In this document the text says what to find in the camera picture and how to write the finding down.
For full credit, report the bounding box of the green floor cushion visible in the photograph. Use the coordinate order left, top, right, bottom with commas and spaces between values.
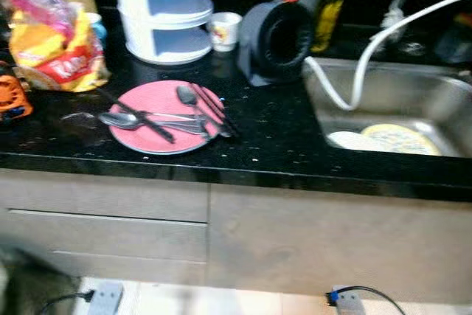
0, 249, 82, 315

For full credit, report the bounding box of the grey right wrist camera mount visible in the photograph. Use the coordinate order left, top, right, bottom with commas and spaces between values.
327, 284, 367, 315

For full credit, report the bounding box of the white cartoon print cup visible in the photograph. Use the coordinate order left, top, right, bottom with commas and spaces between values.
206, 11, 243, 52

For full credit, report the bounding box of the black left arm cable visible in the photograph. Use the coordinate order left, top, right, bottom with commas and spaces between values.
35, 291, 95, 314

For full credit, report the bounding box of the black round blower fan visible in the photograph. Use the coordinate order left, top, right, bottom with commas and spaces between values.
236, 0, 316, 87

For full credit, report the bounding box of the yellow floral plate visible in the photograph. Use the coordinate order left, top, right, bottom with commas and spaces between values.
360, 123, 443, 157

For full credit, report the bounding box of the white tiered storage rack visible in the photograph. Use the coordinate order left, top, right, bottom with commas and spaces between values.
107, 0, 216, 65

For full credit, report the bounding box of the orange black handheld fan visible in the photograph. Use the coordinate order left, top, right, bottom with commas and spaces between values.
0, 60, 34, 122

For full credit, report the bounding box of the dark rectangular container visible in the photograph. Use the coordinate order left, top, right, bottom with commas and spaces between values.
435, 24, 472, 65

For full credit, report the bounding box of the large silver spoon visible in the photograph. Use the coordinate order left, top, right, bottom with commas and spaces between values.
97, 111, 211, 133

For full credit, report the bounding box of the black handled utensil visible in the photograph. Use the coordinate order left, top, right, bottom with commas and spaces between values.
109, 96, 176, 144

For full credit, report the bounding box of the white flexible hose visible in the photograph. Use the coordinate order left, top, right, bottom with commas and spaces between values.
304, 0, 472, 111

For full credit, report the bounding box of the yellow red snack bag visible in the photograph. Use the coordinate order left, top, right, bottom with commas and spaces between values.
0, 0, 111, 93

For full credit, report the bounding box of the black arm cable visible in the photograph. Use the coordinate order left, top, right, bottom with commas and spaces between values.
336, 284, 408, 315
35, 291, 95, 314

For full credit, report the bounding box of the small silver spoon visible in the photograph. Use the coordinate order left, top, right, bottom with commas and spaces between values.
176, 85, 226, 139

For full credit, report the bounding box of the blue mug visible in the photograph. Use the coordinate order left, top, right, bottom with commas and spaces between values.
85, 11, 108, 43

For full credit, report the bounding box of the yellow oil bottle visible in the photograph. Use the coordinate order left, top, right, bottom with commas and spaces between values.
310, 0, 349, 54

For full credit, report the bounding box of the stainless steel sink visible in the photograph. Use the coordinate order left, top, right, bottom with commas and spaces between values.
302, 57, 472, 157

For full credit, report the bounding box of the dark chopstick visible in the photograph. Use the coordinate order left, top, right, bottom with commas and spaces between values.
199, 83, 240, 137
193, 83, 235, 137

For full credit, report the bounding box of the pink round plate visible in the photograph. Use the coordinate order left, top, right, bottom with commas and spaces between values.
108, 79, 226, 156

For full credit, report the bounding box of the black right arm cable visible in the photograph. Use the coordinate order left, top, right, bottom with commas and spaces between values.
336, 284, 408, 315

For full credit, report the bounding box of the white round plate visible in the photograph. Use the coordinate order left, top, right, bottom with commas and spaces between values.
326, 129, 384, 152

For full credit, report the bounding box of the white plug with cord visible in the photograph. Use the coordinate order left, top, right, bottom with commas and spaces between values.
380, 0, 410, 28

